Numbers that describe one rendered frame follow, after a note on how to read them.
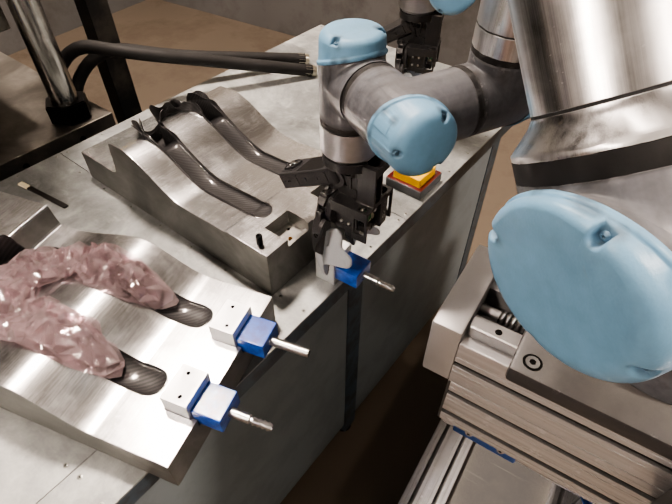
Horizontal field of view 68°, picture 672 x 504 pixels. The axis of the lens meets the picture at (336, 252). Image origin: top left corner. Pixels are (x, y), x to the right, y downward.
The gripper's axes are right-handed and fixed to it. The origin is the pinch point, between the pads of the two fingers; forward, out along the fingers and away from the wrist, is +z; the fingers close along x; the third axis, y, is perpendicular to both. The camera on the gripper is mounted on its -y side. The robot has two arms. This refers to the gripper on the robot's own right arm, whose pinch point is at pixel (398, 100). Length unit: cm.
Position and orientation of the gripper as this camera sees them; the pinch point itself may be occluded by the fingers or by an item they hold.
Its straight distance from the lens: 117.8
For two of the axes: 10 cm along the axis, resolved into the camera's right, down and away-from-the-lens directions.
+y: 9.5, 2.1, -2.1
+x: 3.0, -6.8, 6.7
